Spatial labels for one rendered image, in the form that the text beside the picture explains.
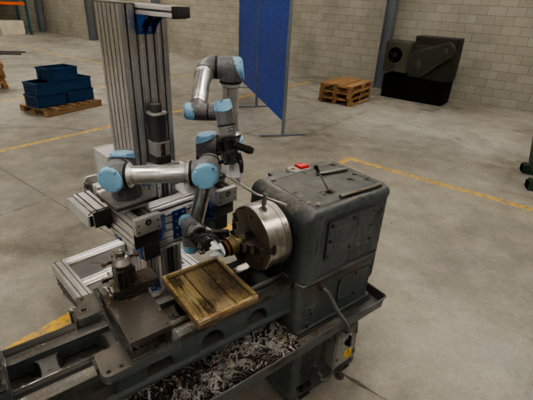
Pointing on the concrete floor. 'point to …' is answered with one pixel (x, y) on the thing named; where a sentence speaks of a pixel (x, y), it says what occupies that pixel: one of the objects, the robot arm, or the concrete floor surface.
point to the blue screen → (266, 53)
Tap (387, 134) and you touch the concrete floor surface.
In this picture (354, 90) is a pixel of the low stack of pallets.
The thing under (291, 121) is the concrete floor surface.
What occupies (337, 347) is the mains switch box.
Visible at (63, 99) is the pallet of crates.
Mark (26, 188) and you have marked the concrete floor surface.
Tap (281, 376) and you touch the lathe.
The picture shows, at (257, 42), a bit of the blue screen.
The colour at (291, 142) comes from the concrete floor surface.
